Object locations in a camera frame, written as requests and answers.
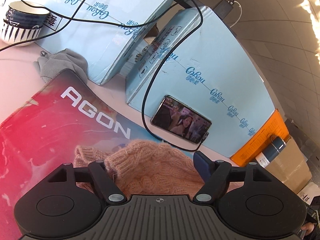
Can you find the person's right hand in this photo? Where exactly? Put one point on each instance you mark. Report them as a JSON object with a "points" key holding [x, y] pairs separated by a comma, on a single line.
{"points": [[308, 230]]}

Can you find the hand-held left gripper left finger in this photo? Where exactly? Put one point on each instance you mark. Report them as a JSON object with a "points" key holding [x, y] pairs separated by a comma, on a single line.
{"points": [[100, 177]]}

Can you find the smartphone with lit screen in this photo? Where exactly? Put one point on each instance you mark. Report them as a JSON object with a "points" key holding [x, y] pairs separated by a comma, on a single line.
{"points": [[180, 122]]}

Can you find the dark blue ceramic bowl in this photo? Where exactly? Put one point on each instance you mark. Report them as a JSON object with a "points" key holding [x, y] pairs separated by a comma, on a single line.
{"points": [[27, 15]]}

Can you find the light blue carton with label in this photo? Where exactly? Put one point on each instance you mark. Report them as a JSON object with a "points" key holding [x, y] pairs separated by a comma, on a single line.
{"points": [[100, 45]]}

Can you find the printed desk mat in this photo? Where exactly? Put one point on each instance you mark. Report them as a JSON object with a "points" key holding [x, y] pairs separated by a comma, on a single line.
{"points": [[50, 130]]}

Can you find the large black power adapter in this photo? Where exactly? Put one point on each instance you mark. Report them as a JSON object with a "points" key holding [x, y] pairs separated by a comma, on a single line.
{"points": [[223, 7]]}

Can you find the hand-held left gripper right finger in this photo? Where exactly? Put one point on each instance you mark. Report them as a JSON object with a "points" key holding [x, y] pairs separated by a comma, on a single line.
{"points": [[201, 163]]}

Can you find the dark blue vacuum bottle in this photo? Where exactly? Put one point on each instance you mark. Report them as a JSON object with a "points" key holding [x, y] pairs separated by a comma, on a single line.
{"points": [[272, 150]]}

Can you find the brown cardboard box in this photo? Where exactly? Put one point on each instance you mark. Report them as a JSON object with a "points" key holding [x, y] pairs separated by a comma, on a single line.
{"points": [[292, 170]]}

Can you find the striped white ceramic bowl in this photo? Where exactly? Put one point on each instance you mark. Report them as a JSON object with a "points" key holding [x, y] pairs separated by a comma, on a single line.
{"points": [[20, 35]]}

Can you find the pink knitted sweater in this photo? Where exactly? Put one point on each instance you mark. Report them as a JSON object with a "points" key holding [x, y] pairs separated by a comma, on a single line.
{"points": [[150, 170]]}

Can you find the grey cloth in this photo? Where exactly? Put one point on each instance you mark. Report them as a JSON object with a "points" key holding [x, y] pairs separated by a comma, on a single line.
{"points": [[62, 62]]}

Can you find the orange flat box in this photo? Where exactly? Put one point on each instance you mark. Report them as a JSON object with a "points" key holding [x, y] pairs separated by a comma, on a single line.
{"points": [[265, 135]]}

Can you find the large light blue carton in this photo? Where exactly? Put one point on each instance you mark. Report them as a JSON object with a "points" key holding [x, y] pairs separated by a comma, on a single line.
{"points": [[212, 62]]}

